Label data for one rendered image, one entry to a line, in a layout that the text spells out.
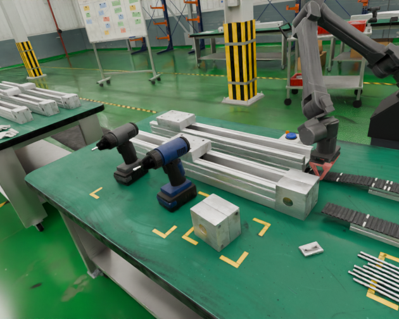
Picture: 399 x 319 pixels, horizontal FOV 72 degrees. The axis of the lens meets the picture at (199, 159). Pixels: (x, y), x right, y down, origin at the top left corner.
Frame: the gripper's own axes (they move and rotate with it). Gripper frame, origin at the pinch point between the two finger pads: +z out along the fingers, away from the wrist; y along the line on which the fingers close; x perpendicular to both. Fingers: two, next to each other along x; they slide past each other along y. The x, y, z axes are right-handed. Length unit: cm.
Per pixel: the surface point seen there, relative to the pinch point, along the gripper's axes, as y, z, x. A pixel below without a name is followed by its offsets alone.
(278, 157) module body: 3.8, -4.2, -14.7
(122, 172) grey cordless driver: 39, -3, -62
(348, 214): 18.7, -1.5, 13.1
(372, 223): 18.8, -1.2, 18.8
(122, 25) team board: -287, -47, -508
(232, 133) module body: -2.7, -6.8, -38.8
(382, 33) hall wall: -748, 47, -120
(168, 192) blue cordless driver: 41, -5, -34
